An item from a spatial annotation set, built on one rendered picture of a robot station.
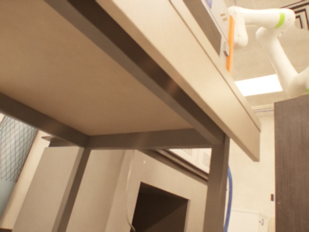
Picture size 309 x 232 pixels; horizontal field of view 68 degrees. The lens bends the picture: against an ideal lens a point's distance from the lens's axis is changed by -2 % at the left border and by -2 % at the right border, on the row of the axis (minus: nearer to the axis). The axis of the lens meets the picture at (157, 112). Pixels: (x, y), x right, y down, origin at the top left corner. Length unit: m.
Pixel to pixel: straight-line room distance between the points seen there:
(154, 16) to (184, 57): 0.08
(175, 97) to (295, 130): 1.02
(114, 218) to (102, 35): 0.86
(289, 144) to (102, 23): 1.20
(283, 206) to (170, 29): 1.13
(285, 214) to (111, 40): 1.16
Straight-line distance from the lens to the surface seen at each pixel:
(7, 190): 1.74
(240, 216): 4.28
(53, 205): 1.42
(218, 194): 0.65
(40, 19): 0.50
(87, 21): 0.35
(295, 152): 1.38
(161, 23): 0.33
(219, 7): 0.88
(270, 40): 1.75
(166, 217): 1.68
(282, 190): 1.35
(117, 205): 1.09
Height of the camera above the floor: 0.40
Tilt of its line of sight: 24 degrees up
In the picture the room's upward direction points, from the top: 12 degrees clockwise
